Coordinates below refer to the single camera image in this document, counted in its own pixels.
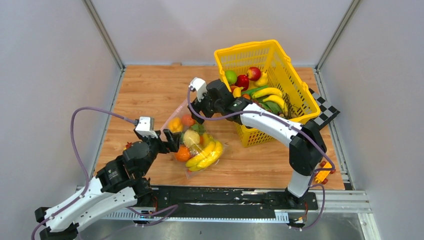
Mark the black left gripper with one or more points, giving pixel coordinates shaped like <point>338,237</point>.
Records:
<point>172,145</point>

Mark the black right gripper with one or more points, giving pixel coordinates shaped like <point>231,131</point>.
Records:
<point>200,105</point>

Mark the beige lemon fruit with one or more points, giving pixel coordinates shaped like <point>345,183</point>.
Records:
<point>191,138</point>

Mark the orange fruit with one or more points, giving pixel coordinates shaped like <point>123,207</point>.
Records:
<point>183,154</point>

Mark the small orange pumpkin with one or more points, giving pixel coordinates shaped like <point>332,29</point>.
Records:
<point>187,120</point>

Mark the clear zip top bag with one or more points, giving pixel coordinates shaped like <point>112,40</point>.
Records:
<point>198,127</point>

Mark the yellow banana bunch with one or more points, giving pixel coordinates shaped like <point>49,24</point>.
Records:
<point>206,153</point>

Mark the yellow plastic basket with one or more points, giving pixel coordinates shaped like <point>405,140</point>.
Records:
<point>271,59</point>

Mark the yellow bell pepper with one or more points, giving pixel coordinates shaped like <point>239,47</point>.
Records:
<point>175,125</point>

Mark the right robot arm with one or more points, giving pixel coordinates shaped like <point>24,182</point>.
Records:
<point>304,141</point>

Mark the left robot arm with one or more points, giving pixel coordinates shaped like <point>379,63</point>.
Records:
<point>120,184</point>

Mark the green apple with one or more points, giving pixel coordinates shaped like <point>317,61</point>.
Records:
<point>231,77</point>

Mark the red apple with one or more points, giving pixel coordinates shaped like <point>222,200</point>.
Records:
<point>243,82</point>
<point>254,73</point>

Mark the green cucumber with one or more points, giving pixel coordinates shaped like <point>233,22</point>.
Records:
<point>254,90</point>

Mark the red green toy block car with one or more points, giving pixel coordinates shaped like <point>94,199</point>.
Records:
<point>128,145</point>

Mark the yellow pear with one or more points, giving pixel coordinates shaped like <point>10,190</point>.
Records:
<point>262,81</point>

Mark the checkerboard calibration board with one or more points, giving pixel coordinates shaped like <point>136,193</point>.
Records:
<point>327,111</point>

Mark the yellow orange toy block car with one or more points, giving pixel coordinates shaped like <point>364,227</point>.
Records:
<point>321,176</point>

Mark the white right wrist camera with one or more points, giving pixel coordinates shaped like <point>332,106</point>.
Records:
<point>199,86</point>

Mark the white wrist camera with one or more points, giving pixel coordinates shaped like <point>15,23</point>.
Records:
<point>199,86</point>
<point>145,127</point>

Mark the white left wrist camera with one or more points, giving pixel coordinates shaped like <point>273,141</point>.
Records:
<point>145,127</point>

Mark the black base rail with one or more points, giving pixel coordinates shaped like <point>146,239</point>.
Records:
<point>225,202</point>

